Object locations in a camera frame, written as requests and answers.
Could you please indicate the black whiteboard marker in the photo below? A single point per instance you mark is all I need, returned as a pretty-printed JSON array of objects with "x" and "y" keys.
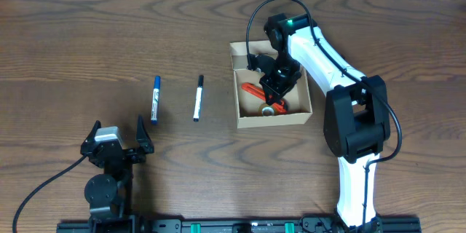
[{"x": 198, "y": 99}]

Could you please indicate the yellow tape roll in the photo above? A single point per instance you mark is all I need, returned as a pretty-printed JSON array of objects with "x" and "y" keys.
[{"x": 266, "y": 110}]

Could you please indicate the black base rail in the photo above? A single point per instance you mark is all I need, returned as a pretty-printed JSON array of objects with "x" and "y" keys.
[{"x": 218, "y": 225}]

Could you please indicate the red utility knife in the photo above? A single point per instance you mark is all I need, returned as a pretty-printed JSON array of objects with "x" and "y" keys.
[{"x": 259, "y": 93}]

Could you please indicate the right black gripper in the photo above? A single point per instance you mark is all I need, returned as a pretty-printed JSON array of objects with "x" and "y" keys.
[{"x": 276, "y": 87}]

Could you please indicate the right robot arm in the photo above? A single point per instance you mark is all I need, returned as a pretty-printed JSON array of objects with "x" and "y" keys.
[{"x": 356, "y": 119}]

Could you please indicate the blue whiteboard marker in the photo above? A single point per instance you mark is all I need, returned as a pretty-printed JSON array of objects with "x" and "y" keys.
[{"x": 155, "y": 100}]

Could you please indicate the open cardboard box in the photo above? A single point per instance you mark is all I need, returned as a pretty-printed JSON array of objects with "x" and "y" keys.
[{"x": 249, "y": 108}]

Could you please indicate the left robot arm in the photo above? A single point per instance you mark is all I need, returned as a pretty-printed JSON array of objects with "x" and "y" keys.
[{"x": 109, "y": 194}]

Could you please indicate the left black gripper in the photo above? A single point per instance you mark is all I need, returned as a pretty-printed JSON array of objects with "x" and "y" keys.
[{"x": 119, "y": 153}]

